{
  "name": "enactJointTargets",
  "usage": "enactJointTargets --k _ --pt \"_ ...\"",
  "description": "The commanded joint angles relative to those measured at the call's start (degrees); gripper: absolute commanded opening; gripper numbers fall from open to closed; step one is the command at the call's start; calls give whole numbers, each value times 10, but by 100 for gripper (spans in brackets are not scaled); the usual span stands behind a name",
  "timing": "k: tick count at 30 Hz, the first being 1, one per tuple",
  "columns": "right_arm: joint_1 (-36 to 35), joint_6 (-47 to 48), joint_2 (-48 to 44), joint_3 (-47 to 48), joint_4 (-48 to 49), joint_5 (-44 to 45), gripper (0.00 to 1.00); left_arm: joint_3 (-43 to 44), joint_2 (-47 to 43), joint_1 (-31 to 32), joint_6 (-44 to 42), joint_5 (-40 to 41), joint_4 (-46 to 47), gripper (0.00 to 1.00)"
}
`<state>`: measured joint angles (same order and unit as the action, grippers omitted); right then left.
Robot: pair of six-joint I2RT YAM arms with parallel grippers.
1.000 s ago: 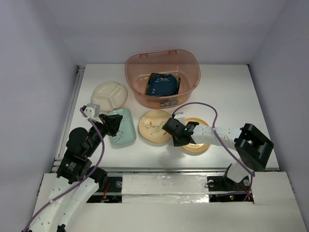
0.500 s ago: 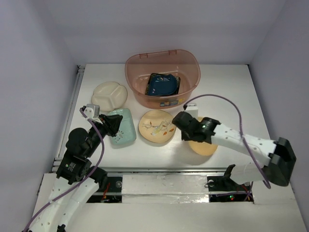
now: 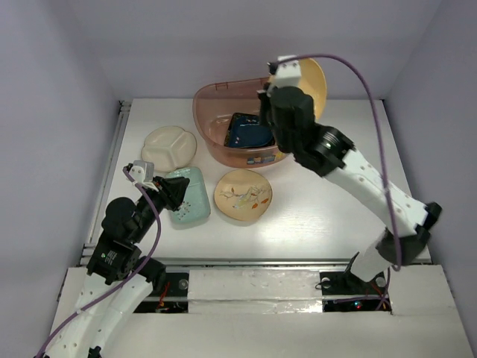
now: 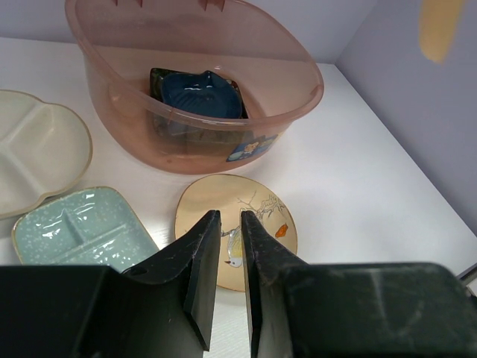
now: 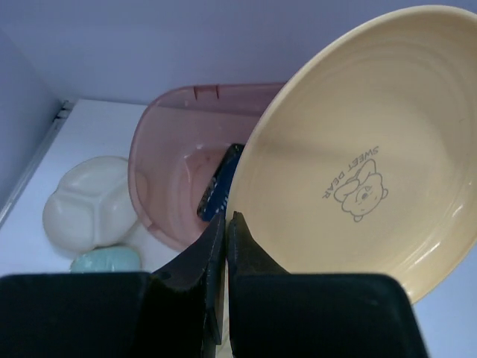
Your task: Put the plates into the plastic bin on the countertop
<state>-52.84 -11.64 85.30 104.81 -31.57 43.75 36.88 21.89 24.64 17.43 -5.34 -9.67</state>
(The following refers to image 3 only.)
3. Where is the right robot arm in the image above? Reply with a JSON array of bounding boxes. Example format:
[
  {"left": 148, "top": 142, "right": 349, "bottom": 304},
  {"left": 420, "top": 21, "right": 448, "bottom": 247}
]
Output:
[{"left": 257, "top": 84, "right": 442, "bottom": 295}]

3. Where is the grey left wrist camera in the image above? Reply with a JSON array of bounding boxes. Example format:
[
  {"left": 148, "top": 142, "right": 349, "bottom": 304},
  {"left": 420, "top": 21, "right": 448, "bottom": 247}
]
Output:
[{"left": 129, "top": 160, "right": 154, "bottom": 183}]

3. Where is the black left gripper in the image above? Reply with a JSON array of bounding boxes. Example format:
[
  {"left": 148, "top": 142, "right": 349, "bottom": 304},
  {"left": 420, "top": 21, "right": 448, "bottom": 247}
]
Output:
[{"left": 131, "top": 174, "right": 190, "bottom": 241}]

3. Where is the beige bird-painted plate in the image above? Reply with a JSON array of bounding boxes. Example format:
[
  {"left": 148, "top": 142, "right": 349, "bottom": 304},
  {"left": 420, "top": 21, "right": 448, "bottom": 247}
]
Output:
[{"left": 214, "top": 169, "right": 273, "bottom": 222}]

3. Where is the orange round bear plate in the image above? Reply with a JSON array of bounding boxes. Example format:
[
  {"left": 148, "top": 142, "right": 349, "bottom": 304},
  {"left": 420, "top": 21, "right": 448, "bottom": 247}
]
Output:
[{"left": 299, "top": 58, "right": 327, "bottom": 122}]

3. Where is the cream three-section plate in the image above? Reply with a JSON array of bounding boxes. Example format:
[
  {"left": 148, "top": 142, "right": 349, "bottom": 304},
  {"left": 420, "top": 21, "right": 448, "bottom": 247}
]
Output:
[{"left": 141, "top": 126, "right": 197, "bottom": 172}]

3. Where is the light teal divided tray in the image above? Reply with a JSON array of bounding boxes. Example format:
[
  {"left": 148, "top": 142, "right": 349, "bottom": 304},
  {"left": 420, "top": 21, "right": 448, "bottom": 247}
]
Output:
[{"left": 165, "top": 167, "right": 211, "bottom": 225}]

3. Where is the blue yellow bin label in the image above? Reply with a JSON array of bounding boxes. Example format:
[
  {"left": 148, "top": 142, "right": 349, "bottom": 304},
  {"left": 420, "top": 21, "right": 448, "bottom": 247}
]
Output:
[{"left": 247, "top": 152, "right": 285, "bottom": 166}]

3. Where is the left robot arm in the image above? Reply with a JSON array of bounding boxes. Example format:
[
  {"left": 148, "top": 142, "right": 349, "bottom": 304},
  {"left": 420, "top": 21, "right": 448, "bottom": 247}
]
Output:
[{"left": 37, "top": 177, "right": 189, "bottom": 357}]

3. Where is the pink translucent plastic bin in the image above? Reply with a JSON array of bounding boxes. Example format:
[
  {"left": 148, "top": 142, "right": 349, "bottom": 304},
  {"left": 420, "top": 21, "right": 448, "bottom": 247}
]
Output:
[{"left": 192, "top": 78, "right": 282, "bottom": 169}]

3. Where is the dark blue leaf-shaped dish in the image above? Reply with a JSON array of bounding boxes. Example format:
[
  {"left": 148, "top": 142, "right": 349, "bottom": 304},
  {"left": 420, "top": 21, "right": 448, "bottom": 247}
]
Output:
[{"left": 227, "top": 113, "right": 276, "bottom": 149}]

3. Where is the aluminium frame rail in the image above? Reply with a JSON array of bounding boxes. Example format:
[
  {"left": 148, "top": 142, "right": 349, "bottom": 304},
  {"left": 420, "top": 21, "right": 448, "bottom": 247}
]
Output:
[{"left": 78, "top": 100, "right": 132, "bottom": 267}]

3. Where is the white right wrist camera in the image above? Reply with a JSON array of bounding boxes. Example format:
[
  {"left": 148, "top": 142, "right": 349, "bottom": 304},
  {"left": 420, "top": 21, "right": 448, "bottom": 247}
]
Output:
[{"left": 269, "top": 60, "right": 302, "bottom": 88}]

